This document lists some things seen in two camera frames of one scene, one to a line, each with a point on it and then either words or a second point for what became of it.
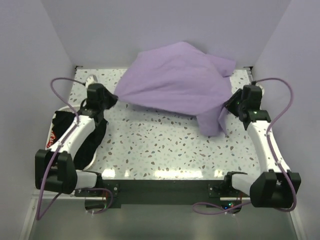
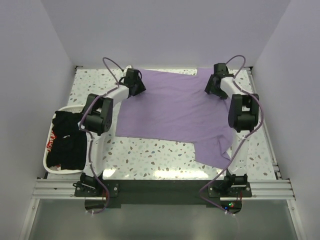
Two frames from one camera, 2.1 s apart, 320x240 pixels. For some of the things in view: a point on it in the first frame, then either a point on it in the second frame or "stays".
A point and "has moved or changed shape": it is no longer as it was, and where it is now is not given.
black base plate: x=160 y=192 stays
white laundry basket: x=71 y=109 stays
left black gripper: x=108 y=99 to x=139 y=87
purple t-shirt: x=179 y=78 has moved or changed shape
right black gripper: x=231 y=104 to x=211 y=87
